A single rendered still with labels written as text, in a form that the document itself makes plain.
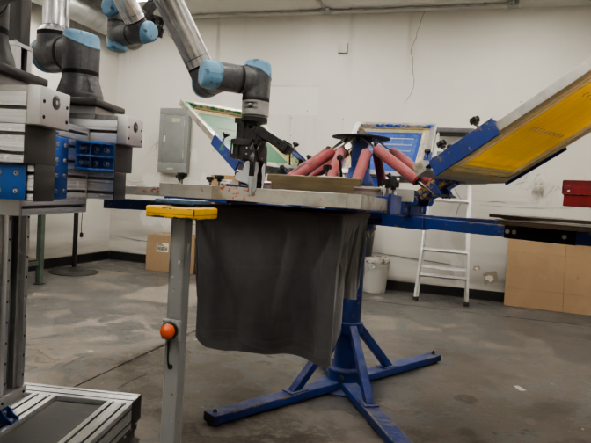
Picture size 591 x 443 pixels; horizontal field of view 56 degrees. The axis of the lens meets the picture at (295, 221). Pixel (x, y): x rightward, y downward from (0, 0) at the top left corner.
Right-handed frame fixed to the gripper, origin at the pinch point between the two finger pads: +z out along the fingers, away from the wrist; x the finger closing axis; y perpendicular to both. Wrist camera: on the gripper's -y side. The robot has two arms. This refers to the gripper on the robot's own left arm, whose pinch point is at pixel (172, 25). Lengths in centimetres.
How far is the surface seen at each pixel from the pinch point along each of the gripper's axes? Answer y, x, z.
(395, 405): 154, 106, 78
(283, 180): 54, 69, -2
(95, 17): -61, -347, 238
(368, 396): 147, 98, 58
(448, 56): -85, -8, 410
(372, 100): -28, -77, 393
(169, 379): 104, 92, -77
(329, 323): 88, 116, -43
